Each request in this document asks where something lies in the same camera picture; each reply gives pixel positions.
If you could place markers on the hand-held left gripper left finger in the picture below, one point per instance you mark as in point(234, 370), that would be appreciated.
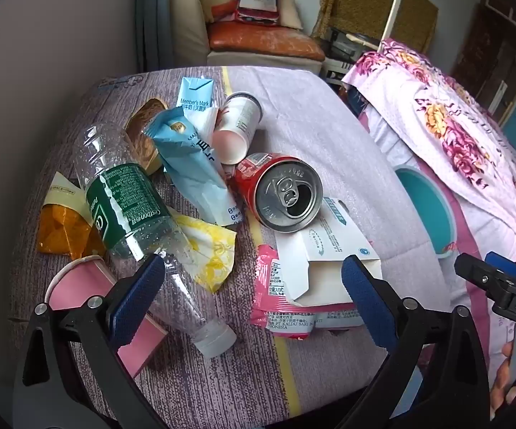
point(137, 304)

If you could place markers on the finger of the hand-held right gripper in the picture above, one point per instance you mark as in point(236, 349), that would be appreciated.
point(503, 264)
point(481, 277)

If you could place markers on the white wooden rod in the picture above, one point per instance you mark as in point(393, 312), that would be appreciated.
point(394, 4)

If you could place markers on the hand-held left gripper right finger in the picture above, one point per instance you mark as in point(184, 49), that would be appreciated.
point(365, 304)

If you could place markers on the orange seat cushion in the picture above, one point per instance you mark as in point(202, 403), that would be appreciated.
point(258, 38)

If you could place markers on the teal round bin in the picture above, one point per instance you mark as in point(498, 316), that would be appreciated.
point(432, 205)

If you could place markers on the cream sofa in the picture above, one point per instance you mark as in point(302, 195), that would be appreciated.
point(186, 27)

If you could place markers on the grey metal frame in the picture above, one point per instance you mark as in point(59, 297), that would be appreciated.
point(150, 9)

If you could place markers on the beige paper packet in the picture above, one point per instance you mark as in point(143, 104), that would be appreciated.
point(63, 192)

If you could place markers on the brown round snack pack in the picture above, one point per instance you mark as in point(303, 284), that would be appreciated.
point(144, 143)

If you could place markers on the pink paper cup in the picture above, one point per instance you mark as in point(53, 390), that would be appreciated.
point(79, 281)

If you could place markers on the mauve pink quilt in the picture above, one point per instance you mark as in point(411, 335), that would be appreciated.
point(468, 241)

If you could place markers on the white yogurt cup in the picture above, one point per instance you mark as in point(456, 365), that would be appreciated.
point(240, 116)

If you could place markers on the clear plastic bottle green label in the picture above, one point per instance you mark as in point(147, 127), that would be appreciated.
point(119, 196)

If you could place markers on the black electronic device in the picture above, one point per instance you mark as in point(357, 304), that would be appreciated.
point(342, 44)

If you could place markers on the orange foil wrapper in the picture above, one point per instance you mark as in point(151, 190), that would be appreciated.
point(61, 232)

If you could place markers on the yellow white wrapper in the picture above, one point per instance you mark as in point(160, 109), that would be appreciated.
point(213, 250)

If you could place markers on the red soda can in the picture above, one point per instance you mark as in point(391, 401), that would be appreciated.
point(251, 178)

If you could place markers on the pink floral bedsheet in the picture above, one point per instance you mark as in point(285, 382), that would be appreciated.
point(463, 143)

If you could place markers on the yellow brown patterned cloth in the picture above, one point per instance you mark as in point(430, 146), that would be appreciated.
point(351, 0)

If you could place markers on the white cardboard box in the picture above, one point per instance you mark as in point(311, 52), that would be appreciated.
point(325, 250)

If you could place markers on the light blue milk carton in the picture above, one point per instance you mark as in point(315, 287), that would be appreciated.
point(193, 91)

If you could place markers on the dark wooden door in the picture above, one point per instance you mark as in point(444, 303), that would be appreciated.
point(490, 53)

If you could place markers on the pink snack packet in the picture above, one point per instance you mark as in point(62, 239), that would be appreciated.
point(269, 304)

